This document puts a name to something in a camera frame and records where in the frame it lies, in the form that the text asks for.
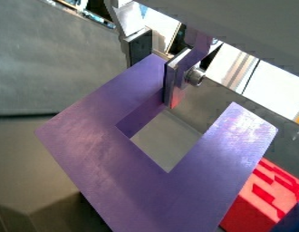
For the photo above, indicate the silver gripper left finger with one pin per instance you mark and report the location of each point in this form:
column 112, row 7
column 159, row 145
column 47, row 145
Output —
column 135, row 35

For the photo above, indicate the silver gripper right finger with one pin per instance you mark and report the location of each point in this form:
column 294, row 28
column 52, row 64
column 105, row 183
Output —
column 177, row 66

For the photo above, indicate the red insertion board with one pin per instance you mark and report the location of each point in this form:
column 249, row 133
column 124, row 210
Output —
column 267, row 198

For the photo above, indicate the purple U-shaped block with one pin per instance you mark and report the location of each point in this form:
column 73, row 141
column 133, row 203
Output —
column 137, row 197

